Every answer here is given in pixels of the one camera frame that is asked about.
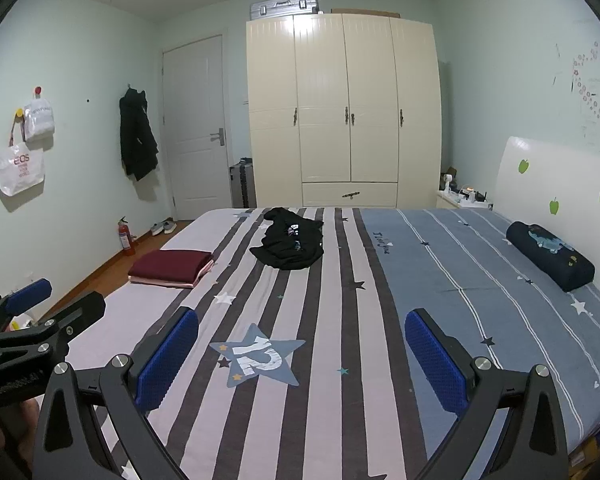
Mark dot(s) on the silver hard-shell suitcase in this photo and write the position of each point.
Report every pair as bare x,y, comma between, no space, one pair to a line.
285,6

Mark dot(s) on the cream four-door wardrobe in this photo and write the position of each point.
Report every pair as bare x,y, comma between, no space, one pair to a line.
320,110

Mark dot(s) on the grey slip-on shoe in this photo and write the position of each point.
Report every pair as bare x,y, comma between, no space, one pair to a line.
168,225
157,228

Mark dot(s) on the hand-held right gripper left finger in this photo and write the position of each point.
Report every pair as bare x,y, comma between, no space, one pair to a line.
167,355

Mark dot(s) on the white tote bag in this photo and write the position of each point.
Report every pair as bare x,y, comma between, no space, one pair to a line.
20,170

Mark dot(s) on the flower wall stickers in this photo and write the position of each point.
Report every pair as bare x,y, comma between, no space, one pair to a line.
598,106

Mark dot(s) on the black hanging jacket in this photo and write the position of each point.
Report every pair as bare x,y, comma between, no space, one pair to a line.
137,145

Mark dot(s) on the cluster of small devices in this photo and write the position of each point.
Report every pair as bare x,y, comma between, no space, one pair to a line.
472,196

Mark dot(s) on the white nightstand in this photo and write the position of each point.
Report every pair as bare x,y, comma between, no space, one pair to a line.
450,202

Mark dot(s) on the person's left hand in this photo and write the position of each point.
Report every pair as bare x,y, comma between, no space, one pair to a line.
26,415

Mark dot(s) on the red fire extinguisher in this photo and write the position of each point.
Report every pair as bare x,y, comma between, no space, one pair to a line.
125,240

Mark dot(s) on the white plastic bag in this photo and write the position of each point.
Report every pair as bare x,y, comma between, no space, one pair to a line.
39,120

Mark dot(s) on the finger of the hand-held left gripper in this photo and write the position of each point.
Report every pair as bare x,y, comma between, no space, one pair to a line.
75,320
27,296

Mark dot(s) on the white panel door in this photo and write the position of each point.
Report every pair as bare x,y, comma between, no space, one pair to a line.
195,110

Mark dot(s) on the bed with striped star sheet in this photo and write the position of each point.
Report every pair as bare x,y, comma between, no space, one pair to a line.
330,310

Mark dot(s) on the maroon folded garment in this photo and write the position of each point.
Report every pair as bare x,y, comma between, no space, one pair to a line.
170,265

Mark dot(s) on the black printed t-shirt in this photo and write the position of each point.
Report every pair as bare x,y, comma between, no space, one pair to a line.
285,250

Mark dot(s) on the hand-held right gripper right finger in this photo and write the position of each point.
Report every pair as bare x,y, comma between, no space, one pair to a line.
435,365

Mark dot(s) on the navy bolster pillow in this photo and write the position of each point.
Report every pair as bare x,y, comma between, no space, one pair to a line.
545,255

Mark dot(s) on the white headboard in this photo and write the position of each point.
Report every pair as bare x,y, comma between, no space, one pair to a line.
555,175

